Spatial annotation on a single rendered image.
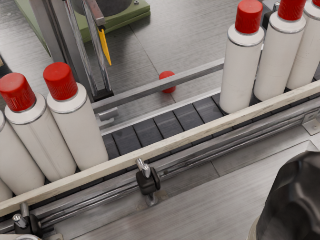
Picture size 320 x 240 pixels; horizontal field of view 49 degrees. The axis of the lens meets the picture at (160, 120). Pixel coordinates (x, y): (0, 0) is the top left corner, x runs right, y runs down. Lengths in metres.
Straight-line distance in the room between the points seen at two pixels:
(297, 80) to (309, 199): 0.45
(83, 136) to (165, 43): 0.41
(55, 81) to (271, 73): 0.34
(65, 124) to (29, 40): 0.49
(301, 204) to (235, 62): 0.34
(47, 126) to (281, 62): 0.36
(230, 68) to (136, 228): 0.27
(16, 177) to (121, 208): 0.17
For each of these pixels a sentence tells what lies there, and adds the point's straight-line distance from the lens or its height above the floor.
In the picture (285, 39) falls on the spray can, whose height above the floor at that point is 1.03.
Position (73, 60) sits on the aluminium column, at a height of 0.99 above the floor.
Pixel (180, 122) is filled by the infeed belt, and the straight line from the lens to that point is 0.61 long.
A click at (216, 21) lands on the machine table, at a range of 0.89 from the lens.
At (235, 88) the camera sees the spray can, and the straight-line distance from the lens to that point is 0.57.
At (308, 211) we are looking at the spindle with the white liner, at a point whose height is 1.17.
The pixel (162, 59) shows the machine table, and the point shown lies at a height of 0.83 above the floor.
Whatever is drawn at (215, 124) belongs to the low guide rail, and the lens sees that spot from 0.56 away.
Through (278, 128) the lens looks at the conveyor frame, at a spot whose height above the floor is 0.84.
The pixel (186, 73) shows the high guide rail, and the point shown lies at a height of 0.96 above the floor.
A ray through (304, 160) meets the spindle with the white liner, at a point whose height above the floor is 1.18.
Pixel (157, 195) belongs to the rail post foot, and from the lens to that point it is 0.59.
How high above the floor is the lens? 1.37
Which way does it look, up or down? 52 degrees down
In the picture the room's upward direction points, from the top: 6 degrees counter-clockwise
